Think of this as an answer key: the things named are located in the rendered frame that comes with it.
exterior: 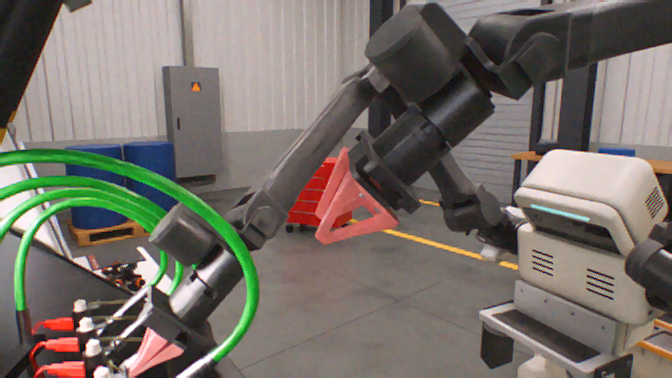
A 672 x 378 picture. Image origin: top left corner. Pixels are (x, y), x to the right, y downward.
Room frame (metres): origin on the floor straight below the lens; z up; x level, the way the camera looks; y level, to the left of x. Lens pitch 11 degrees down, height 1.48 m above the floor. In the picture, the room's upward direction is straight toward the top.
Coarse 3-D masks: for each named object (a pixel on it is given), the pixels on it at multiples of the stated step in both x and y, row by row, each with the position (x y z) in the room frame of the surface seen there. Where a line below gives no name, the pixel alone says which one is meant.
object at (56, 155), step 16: (0, 160) 0.40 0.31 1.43; (16, 160) 0.40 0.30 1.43; (32, 160) 0.41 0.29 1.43; (48, 160) 0.41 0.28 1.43; (64, 160) 0.41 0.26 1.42; (80, 160) 0.42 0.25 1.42; (96, 160) 0.42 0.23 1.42; (112, 160) 0.43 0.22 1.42; (128, 176) 0.43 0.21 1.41; (144, 176) 0.43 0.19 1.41; (160, 176) 0.44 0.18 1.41; (176, 192) 0.44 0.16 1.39; (192, 208) 0.44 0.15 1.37; (208, 208) 0.45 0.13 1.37; (224, 224) 0.45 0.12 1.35; (240, 240) 0.46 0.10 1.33; (240, 256) 0.45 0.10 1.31; (256, 272) 0.46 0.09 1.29; (256, 288) 0.46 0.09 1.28; (256, 304) 0.46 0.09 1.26; (240, 320) 0.46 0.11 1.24; (240, 336) 0.45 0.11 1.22; (224, 352) 0.45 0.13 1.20
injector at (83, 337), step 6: (78, 330) 0.61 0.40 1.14; (90, 330) 0.61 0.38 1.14; (96, 330) 0.62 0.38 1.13; (78, 336) 0.61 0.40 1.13; (84, 336) 0.61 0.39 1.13; (90, 336) 0.61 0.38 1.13; (96, 336) 0.62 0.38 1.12; (84, 342) 0.61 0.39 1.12; (84, 348) 0.61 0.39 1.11; (108, 354) 0.63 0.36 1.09
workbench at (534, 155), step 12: (540, 144) 5.03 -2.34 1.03; (552, 144) 5.14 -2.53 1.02; (516, 156) 5.18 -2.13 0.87; (528, 156) 5.07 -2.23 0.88; (540, 156) 5.02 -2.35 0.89; (624, 156) 4.59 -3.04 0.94; (516, 168) 5.20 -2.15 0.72; (660, 168) 4.11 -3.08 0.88; (516, 180) 5.19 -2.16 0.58; (660, 180) 4.11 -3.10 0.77; (516, 204) 5.19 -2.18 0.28
